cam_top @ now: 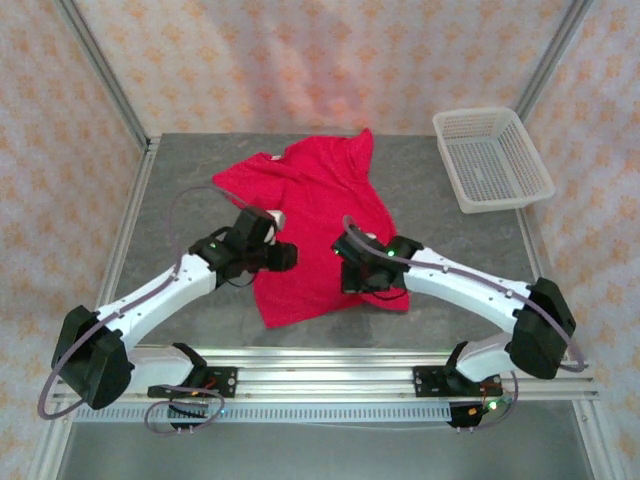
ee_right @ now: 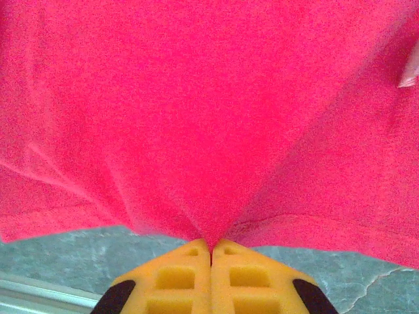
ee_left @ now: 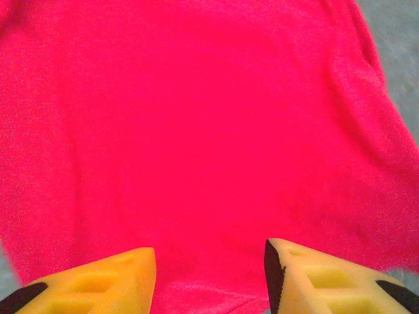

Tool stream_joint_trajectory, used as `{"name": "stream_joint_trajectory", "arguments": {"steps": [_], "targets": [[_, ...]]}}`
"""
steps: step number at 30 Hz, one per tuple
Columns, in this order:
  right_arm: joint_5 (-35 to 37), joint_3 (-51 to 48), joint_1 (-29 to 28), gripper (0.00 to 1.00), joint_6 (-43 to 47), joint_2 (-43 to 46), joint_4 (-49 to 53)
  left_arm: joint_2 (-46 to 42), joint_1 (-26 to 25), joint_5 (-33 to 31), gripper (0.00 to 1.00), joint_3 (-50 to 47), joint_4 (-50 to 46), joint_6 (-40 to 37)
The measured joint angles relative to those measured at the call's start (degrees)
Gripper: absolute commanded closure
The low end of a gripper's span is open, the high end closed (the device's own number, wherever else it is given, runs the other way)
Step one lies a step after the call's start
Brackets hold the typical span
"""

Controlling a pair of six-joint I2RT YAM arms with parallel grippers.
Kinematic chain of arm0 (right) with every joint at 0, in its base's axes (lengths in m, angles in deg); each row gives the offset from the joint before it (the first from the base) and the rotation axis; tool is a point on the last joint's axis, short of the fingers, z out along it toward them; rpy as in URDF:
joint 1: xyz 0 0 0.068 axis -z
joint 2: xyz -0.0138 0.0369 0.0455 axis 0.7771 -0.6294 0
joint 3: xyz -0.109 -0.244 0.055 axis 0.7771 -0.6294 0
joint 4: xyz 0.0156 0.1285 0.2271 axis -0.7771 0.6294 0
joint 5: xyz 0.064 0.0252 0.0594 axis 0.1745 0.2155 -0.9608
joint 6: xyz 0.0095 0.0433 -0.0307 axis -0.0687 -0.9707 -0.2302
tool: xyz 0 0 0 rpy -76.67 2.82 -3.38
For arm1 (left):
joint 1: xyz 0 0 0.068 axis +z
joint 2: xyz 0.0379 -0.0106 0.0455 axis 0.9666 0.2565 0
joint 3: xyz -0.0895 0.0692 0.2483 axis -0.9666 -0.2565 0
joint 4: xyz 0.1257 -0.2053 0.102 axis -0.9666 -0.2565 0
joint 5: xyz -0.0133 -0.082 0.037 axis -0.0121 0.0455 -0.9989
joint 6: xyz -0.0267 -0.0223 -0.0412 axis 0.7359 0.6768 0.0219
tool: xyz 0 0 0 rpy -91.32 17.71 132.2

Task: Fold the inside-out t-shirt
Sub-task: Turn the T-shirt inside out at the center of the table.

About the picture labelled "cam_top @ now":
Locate red t-shirt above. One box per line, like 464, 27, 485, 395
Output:
211, 127, 411, 330

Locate white perforated plastic basket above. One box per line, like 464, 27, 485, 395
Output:
431, 106, 557, 215

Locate black controller box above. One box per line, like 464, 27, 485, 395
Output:
447, 398, 514, 431
167, 402, 210, 432

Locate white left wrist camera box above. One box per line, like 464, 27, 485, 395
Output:
266, 209, 289, 246

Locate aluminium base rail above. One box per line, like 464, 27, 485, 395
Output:
52, 347, 601, 401

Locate aluminium table side rail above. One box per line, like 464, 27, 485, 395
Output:
517, 207, 621, 480
27, 137, 162, 480

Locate white slotted cable duct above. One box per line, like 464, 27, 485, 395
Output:
72, 402, 454, 425

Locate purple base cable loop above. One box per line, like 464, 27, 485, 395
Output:
144, 385, 225, 437
474, 369, 521, 431

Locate aluminium frame post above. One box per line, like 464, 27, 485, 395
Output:
513, 0, 597, 120
52, 0, 154, 151

